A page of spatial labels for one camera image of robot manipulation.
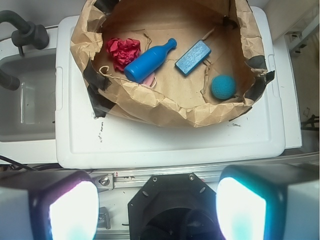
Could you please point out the white plastic cutting board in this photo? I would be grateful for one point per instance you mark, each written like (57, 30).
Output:
(86, 142)

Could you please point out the white sink basin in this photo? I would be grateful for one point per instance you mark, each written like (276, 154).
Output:
(28, 113)

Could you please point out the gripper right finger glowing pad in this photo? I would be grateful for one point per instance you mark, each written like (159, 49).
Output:
(269, 202)

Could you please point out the crumpled red paper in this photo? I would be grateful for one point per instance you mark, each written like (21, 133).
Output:
(123, 52)

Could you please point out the pink cup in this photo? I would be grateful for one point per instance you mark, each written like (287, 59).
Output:
(150, 81)

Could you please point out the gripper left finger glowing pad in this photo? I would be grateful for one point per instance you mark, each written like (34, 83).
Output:
(48, 205)

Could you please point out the teal felt ball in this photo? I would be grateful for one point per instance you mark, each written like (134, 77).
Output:
(223, 87)

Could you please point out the blue plastic bottle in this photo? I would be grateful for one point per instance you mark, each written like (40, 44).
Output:
(149, 61)

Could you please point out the blue rectangular block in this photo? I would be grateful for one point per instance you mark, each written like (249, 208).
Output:
(193, 57)

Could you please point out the brown paper bag tray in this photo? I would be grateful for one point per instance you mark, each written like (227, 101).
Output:
(227, 27)

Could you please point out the black octagonal mount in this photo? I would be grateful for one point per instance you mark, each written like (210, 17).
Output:
(174, 207)

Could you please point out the black faucet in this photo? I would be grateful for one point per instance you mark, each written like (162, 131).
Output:
(26, 33)

